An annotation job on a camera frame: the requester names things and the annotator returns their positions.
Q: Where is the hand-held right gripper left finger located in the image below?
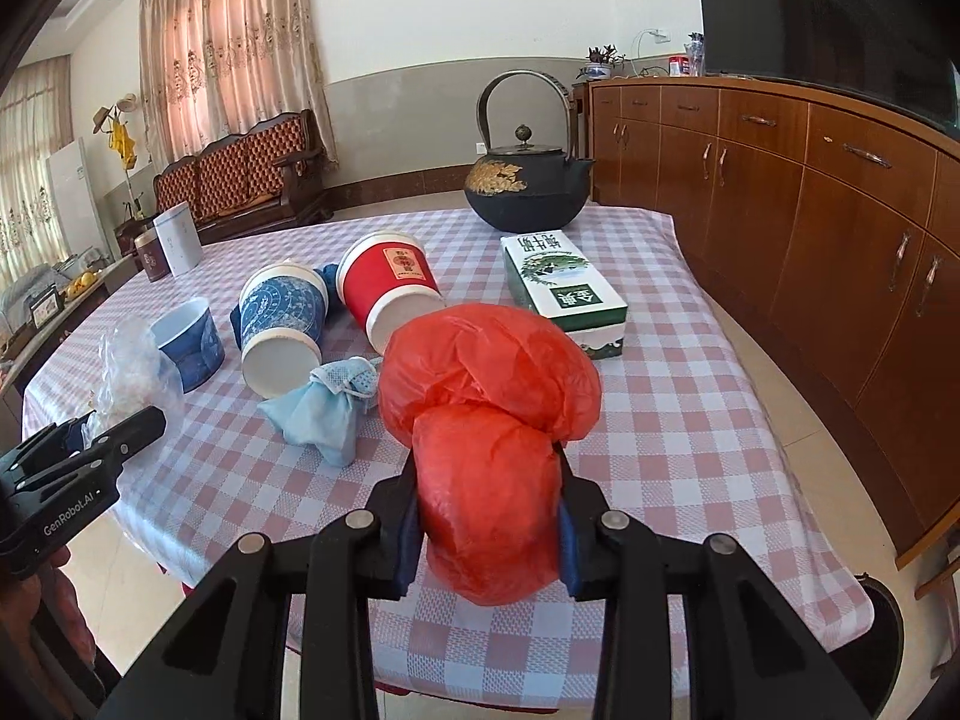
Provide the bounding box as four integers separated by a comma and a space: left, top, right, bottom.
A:
97, 457, 421, 720

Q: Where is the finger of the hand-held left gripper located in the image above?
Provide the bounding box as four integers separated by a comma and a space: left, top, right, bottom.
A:
0, 424, 85, 478
15, 405, 168, 500

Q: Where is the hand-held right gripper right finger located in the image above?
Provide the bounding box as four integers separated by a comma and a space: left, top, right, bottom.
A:
555, 444, 871, 720

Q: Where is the clear plastic bag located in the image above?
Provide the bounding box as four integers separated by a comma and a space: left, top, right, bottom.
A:
84, 315, 185, 460

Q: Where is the red plastic bag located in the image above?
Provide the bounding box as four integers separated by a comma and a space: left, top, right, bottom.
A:
377, 304, 603, 607

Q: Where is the blue patterned paper cup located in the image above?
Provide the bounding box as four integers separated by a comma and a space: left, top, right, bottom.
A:
238, 261, 332, 399

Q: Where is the green and white milk carton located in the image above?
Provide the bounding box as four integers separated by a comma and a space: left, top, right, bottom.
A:
500, 229, 629, 361

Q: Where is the black plastic bucket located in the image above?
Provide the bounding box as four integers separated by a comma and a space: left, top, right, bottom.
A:
853, 574, 905, 695

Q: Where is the small blue paper cup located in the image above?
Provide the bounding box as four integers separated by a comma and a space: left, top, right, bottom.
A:
150, 298, 225, 394

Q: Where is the low side table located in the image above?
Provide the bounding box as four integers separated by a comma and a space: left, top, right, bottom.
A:
0, 253, 145, 398

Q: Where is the blue face mask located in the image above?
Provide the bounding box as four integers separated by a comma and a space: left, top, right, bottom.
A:
257, 357, 384, 468

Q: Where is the pink checked tablecloth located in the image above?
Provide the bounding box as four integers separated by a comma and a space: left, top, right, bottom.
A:
22, 202, 875, 692

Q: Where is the brown tin canister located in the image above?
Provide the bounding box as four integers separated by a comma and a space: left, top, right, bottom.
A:
133, 229, 170, 284

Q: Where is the white tin canister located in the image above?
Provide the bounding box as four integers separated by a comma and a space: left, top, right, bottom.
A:
154, 202, 202, 277

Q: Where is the white standing air conditioner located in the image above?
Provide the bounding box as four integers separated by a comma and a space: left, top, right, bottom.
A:
46, 136, 103, 257

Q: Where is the sheer embroidered curtain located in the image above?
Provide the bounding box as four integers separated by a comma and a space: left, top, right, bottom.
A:
0, 56, 77, 287

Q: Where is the carved wooden sofa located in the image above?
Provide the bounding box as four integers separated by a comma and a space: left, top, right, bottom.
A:
152, 109, 335, 245

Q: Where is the coat rack with hats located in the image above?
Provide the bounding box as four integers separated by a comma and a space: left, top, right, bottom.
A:
91, 93, 148, 220

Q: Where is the black cast iron teapot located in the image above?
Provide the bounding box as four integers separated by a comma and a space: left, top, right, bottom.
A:
463, 70, 598, 234

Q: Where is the long wooden cabinet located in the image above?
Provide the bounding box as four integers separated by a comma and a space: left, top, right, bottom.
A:
571, 75, 960, 572

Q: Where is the pink embroidered curtain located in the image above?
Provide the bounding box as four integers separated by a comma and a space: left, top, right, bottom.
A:
138, 0, 340, 167

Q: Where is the small potted plant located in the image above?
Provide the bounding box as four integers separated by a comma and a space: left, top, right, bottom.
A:
576, 45, 628, 83

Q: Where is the black television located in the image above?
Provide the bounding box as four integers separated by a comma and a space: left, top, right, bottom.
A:
694, 0, 960, 130

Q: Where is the dark photo frame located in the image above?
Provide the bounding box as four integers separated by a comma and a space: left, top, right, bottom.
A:
30, 286, 65, 330

